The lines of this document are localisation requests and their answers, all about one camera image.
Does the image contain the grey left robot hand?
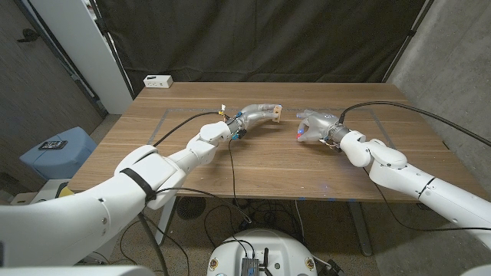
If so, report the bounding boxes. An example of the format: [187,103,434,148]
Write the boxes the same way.
[228,103,283,135]

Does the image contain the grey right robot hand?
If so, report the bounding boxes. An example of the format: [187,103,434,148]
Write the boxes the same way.
[295,109,348,145]

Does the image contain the black backdrop curtain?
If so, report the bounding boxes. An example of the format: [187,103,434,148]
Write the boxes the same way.
[90,0,437,97]

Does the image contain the white power strip box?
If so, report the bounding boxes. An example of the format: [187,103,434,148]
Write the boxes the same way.
[143,74,174,90]

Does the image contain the grey table leg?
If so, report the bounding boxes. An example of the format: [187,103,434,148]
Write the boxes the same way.
[347,201,374,257]

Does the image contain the black round floor fan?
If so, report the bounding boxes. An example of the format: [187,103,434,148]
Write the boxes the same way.
[177,196,207,222]

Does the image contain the black backdrop stand pole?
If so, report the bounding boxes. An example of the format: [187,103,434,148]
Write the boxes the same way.
[88,0,136,100]
[382,0,437,84]

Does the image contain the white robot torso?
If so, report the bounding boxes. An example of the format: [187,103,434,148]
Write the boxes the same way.
[206,228,318,276]

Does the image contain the white table leg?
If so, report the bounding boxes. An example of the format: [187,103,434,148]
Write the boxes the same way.
[153,206,174,247]

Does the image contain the small grey finned box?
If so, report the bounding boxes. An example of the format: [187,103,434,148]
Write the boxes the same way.
[240,257,261,276]

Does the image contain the blue stool with phone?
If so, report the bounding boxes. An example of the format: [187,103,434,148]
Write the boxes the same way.
[19,126,97,181]

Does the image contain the black phone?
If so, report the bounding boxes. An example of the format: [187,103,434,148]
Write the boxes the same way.
[38,140,69,151]

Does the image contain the white base with yellow mark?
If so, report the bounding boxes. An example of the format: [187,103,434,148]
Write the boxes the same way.
[28,179,77,206]

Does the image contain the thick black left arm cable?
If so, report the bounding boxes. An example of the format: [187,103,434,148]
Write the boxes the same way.
[136,110,231,276]

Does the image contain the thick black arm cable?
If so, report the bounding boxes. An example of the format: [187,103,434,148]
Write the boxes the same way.
[136,110,231,276]
[338,100,491,147]

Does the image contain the thin black left wrist cable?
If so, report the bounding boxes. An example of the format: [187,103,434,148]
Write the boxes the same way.
[228,138,252,224]

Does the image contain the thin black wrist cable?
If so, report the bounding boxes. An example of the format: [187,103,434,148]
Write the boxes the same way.
[362,168,491,233]
[228,138,252,224]

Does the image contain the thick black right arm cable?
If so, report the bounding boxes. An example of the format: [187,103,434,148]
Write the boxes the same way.
[338,100,491,147]

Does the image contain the black floor cable bundle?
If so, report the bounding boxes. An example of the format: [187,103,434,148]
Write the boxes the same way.
[203,199,304,250]

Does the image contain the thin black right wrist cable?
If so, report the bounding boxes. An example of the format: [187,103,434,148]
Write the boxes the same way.
[362,168,491,233]

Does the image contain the white wall panel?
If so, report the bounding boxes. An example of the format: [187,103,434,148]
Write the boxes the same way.
[28,0,133,115]

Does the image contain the black door handle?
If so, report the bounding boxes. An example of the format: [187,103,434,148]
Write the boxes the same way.
[16,28,41,44]

